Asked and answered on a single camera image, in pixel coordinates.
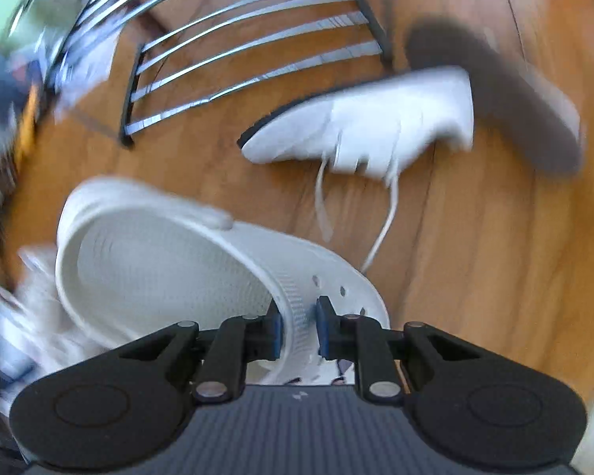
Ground dark brown insole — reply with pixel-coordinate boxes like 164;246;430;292
405;19;586;175

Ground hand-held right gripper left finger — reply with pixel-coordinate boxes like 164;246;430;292
116;301;285;404

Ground metal shoe rack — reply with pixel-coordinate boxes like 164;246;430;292
44;0;396;148

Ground scattered white papers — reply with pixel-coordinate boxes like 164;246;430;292
54;20;126;110

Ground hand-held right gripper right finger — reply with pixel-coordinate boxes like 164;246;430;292
316;297;482;404

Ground white clog with dark charms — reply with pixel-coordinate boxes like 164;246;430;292
54;177;392;388

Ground black folder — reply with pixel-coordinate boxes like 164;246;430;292
0;57;30;112

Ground yellow folding umbrella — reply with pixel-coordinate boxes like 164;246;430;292
17;86;43;164

